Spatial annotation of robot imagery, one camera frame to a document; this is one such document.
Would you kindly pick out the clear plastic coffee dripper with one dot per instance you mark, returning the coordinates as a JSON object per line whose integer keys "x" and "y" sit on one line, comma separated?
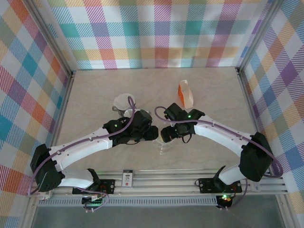
{"x": 165, "y": 148}

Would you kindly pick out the grey plastic coffee dripper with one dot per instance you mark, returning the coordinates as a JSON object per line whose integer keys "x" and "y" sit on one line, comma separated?
{"x": 116, "y": 108}

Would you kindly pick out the white paper coffee filter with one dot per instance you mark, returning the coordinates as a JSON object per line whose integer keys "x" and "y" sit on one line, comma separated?
{"x": 123, "y": 101}

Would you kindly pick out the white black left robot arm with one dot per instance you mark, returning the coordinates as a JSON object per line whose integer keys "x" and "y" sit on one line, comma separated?
{"x": 78, "y": 149}

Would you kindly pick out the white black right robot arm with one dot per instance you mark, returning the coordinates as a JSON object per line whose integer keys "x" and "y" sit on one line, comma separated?
{"x": 221, "y": 133}

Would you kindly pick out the orange white filter box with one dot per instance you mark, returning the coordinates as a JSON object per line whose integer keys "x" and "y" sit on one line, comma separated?
{"x": 186, "y": 95}

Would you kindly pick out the white label card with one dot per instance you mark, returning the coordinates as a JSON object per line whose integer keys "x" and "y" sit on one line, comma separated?
{"x": 127, "y": 179}

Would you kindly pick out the controller board with led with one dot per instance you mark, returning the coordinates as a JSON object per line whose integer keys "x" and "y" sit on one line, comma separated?
{"x": 224, "y": 198}
{"x": 93, "y": 202}

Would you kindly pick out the paper wrapped block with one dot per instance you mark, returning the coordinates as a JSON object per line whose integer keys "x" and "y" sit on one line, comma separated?
{"x": 45, "y": 195}

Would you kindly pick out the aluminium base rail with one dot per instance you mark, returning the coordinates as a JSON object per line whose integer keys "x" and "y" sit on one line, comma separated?
{"x": 166, "y": 180}

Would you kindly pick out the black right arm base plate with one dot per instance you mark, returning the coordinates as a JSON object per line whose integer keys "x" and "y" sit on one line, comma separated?
{"x": 206, "y": 185}

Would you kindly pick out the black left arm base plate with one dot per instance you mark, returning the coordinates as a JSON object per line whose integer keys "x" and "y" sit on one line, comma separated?
{"x": 107, "y": 186}

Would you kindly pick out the aluminium side rail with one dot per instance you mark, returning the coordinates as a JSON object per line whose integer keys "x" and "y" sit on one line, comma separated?
{"x": 64, "y": 107}
{"x": 251, "y": 114}

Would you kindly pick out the aluminium frame post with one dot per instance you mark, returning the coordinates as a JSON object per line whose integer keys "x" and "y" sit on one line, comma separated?
{"x": 51, "y": 40}
{"x": 259, "y": 35}

